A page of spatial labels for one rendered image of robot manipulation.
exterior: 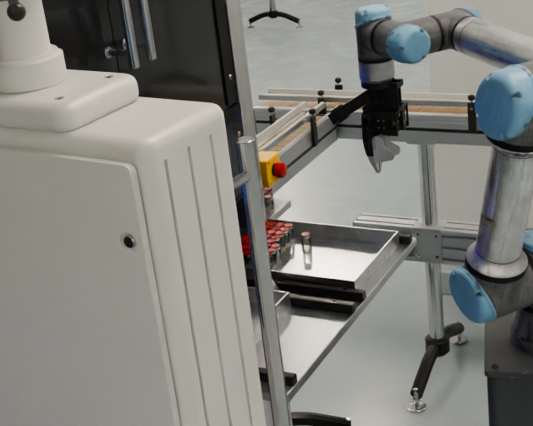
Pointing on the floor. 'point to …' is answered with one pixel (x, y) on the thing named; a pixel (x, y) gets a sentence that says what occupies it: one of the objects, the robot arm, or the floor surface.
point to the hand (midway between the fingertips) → (375, 166)
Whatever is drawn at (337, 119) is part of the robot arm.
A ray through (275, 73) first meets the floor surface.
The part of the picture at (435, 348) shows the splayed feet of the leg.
